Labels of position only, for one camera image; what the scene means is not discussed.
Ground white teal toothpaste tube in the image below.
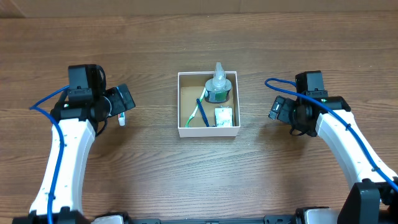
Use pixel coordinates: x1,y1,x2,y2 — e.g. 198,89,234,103
118,112,126,126

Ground green white soap packet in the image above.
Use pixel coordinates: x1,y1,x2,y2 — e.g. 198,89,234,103
215,107,233,128

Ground green white toothbrush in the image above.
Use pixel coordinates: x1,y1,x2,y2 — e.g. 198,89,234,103
185,87,206,128

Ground clear pump soap bottle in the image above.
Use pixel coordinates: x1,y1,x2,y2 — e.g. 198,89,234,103
205,62,232,103

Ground white cardboard box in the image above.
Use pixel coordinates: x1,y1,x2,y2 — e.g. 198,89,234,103
177,71,241,138

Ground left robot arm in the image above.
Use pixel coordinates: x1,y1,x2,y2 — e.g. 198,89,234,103
12,86,96,224

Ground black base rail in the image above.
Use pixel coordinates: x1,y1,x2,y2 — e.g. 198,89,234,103
125,215,297,224

